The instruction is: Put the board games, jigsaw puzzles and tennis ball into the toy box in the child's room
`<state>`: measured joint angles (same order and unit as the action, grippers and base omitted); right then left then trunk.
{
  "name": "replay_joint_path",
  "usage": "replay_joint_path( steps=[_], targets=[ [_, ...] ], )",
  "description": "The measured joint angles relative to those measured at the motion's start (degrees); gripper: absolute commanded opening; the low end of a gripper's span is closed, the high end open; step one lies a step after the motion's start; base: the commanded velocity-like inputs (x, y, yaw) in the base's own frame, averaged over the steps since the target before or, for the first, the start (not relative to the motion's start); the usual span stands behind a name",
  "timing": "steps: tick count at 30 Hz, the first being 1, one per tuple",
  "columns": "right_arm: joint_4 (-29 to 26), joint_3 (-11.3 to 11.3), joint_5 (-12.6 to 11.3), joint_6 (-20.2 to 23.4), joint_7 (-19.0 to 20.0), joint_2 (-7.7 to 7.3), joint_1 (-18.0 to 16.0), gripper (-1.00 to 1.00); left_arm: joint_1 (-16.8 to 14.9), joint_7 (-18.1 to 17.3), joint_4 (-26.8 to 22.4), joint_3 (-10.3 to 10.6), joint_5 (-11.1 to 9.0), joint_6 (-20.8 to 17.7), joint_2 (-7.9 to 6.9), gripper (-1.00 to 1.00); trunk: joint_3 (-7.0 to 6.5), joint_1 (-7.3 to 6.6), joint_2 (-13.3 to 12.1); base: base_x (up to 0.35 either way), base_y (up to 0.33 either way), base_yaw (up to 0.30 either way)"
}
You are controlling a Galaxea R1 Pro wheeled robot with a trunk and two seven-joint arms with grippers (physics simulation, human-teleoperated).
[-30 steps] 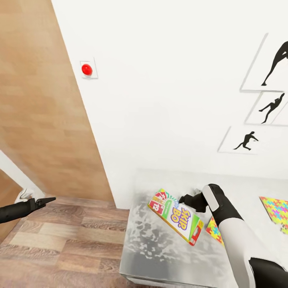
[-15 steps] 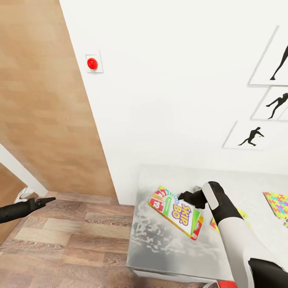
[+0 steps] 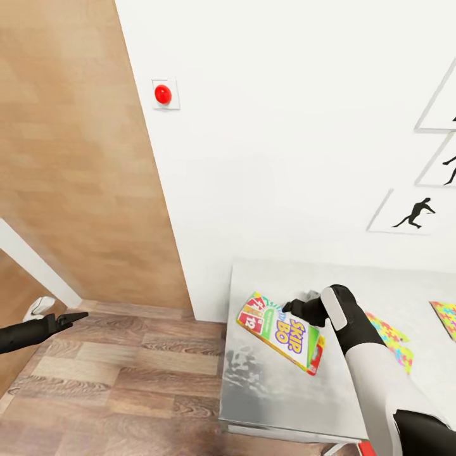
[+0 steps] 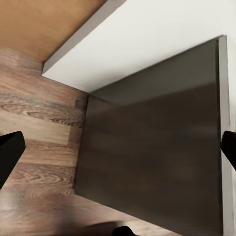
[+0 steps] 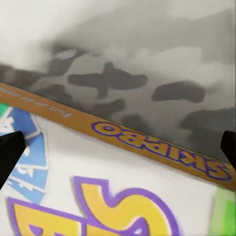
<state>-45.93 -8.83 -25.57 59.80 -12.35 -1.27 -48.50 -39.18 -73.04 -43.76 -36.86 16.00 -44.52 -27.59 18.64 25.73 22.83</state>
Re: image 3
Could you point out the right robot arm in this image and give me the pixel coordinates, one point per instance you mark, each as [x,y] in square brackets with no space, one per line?
[399,419]

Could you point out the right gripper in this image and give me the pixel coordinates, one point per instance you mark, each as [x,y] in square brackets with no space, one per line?
[304,311]

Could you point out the desk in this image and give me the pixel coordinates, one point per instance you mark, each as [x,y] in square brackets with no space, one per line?
[265,395]

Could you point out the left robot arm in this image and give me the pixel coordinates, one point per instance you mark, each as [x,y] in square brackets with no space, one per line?
[35,327]

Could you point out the jigsaw puzzle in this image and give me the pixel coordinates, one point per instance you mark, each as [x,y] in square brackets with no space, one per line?
[447,313]
[391,337]

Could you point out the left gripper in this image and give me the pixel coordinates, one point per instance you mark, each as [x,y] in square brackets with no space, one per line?
[36,331]

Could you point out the board game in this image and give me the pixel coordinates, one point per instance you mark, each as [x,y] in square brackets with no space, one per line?
[292,337]

